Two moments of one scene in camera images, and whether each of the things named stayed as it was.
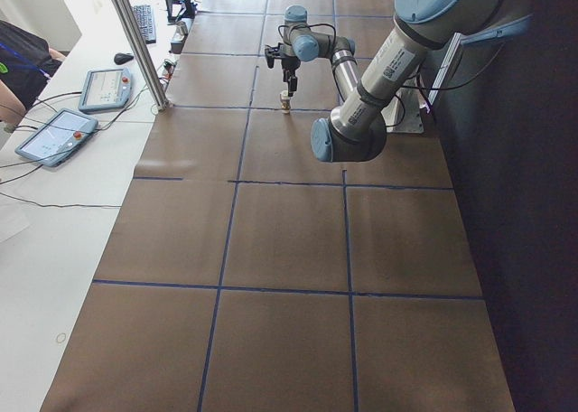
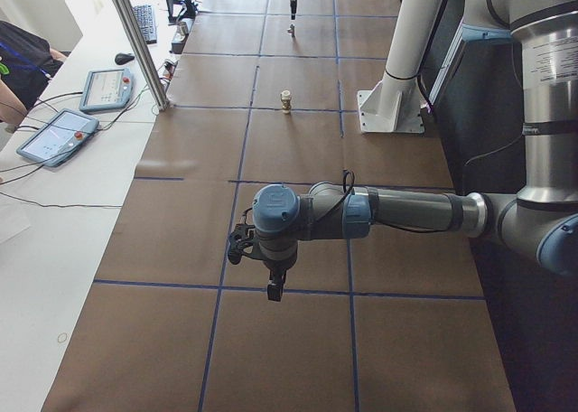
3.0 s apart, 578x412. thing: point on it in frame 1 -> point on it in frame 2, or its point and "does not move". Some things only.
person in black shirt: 27,65 does not move
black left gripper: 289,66 -> 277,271
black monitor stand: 191,6 does not move
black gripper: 275,52 -> 243,236
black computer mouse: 120,59 does not move
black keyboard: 144,17 does not move
